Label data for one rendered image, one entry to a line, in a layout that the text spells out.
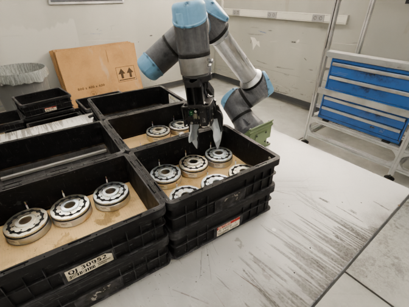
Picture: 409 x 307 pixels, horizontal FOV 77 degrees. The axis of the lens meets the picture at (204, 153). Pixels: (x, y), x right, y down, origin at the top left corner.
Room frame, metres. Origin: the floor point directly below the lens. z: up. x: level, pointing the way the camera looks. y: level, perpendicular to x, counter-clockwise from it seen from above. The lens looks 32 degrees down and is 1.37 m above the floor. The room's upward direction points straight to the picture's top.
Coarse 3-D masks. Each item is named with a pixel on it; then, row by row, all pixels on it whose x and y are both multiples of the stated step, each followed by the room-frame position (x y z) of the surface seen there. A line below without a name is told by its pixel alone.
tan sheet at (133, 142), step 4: (136, 136) 1.01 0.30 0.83; (140, 136) 1.01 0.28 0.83; (144, 136) 1.01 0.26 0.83; (124, 140) 0.97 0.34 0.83; (128, 140) 0.97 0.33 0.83; (132, 140) 0.97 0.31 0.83; (136, 140) 0.97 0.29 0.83; (140, 140) 0.97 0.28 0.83; (144, 140) 0.97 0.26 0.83; (148, 140) 0.97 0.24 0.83; (128, 144) 0.94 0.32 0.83; (132, 144) 0.94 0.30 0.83; (136, 144) 0.94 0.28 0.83
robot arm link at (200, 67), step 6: (180, 60) 0.61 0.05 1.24; (186, 60) 0.60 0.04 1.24; (192, 60) 0.60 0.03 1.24; (198, 60) 0.60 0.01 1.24; (204, 60) 0.60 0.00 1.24; (210, 60) 0.62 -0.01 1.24; (180, 66) 0.62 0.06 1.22; (186, 66) 0.60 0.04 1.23; (192, 66) 0.59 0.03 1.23; (198, 66) 0.60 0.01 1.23; (204, 66) 0.60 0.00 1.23; (210, 66) 0.62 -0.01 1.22; (186, 72) 0.60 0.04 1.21; (192, 72) 0.59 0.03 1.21; (198, 72) 0.59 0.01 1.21; (204, 72) 0.60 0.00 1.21; (192, 78) 0.60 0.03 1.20
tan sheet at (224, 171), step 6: (234, 156) 0.85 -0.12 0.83; (234, 162) 0.80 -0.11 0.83; (240, 162) 0.80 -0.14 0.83; (210, 168) 0.76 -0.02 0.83; (216, 168) 0.76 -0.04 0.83; (222, 168) 0.76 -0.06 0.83; (228, 168) 0.76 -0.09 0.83; (210, 174) 0.73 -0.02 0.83; (222, 174) 0.73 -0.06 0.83; (186, 180) 0.69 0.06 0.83; (192, 180) 0.69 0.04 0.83; (198, 180) 0.69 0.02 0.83; (198, 186) 0.66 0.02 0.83; (168, 192) 0.63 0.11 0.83
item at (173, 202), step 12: (204, 132) 0.86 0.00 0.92; (240, 132) 0.85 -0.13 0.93; (156, 144) 0.77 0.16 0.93; (132, 156) 0.69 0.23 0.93; (276, 156) 0.69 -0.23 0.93; (144, 168) 0.62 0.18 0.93; (252, 168) 0.62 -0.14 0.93; (264, 168) 0.64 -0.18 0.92; (228, 180) 0.57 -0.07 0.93; (240, 180) 0.59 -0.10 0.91; (192, 192) 0.52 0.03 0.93; (204, 192) 0.52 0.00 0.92; (168, 204) 0.47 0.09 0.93; (180, 204) 0.48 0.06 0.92
